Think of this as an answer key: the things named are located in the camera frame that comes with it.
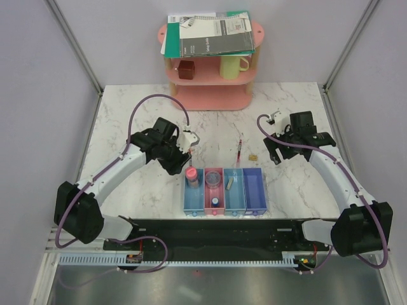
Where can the light blue cable duct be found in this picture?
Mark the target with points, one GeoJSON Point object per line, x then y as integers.
{"type": "Point", "coordinates": [285, 260]}

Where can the beige eraser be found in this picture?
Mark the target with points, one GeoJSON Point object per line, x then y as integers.
{"type": "Point", "coordinates": [229, 184]}

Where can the purple blue bin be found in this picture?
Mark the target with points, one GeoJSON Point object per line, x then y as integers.
{"type": "Point", "coordinates": [255, 198]}

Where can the pink bin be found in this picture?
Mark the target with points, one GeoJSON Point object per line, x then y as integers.
{"type": "Point", "coordinates": [210, 193]}

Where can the brown cube box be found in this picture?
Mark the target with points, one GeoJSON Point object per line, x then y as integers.
{"type": "Point", "coordinates": [186, 69]}

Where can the red pen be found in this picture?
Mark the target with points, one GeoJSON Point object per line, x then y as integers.
{"type": "Point", "coordinates": [191, 161]}
{"type": "Point", "coordinates": [237, 164]}

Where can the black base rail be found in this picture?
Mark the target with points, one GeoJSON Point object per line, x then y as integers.
{"type": "Point", "coordinates": [218, 239]}

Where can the right red pen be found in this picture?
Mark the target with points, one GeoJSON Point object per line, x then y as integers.
{"type": "Point", "coordinates": [237, 164]}

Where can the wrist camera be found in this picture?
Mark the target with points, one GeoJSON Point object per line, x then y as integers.
{"type": "Point", "coordinates": [280, 120]}
{"type": "Point", "coordinates": [186, 140]}

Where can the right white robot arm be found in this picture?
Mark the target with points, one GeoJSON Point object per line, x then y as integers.
{"type": "Point", "coordinates": [364, 223]}

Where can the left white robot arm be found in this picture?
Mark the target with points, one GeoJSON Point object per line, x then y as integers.
{"type": "Point", "coordinates": [77, 208]}

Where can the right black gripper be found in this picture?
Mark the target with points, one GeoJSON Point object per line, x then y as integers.
{"type": "Point", "coordinates": [271, 147]}

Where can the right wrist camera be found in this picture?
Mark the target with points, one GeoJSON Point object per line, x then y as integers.
{"type": "Point", "coordinates": [280, 120]}

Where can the yellow mug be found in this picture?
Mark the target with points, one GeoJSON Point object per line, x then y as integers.
{"type": "Point", "coordinates": [231, 66]}

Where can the blue glue stick grey cap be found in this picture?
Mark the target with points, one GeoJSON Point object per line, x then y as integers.
{"type": "Point", "coordinates": [215, 202]}

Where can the left red pen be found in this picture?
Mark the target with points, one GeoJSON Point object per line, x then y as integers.
{"type": "Point", "coordinates": [191, 161]}

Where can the stack of manuals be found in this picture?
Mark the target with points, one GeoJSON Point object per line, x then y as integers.
{"type": "Point", "coordinates": [208, 34]}

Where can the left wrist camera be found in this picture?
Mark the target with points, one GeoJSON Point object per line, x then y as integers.
{"type": "Point", "coordinates": [186, 140]}

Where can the yellow eraser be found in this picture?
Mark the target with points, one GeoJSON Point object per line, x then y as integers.
{"type": "Point", "coordinates": [253, 157]}

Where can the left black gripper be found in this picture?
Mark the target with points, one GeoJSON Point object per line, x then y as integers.
{"type": "Point", "coordinates": [174, 167]}

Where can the pink cap glue stick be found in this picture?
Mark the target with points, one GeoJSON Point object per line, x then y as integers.
{"type": "Point", "coordinates": [191, 174]}

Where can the clear purple round container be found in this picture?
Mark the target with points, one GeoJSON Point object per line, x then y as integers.
{"type": "Point", "coordinates": [212, 179]}

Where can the pink wooden shelf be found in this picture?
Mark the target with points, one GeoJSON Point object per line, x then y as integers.
{"type": "Point", "coordinates": [208, 91]}

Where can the light blue bin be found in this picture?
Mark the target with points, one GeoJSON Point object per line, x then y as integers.
{"type": "Point", "coordinates": [194, 197]}
{"type": "Point", "coordinates": [234, 199]}

